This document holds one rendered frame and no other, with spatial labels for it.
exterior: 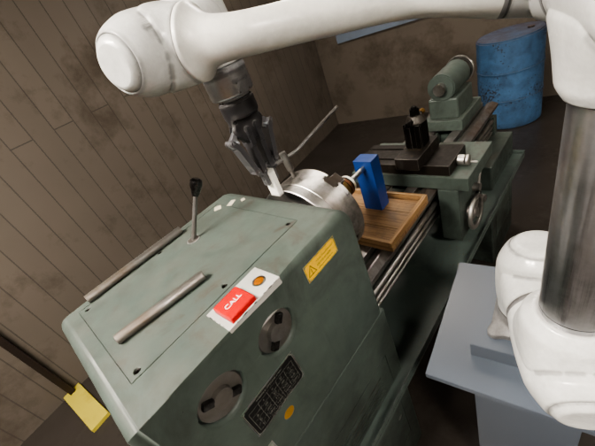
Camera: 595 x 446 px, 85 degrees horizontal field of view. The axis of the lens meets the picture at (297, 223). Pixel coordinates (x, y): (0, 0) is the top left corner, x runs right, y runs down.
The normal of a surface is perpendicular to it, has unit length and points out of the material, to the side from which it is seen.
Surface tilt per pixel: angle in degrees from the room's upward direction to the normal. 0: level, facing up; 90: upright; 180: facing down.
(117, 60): 89
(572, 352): 56
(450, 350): 0
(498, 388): 0
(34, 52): 90
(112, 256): 90
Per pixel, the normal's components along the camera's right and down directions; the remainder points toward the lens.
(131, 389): -0.34, -0.78
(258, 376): 0.72, 0.15
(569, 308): -0.71, 0.57
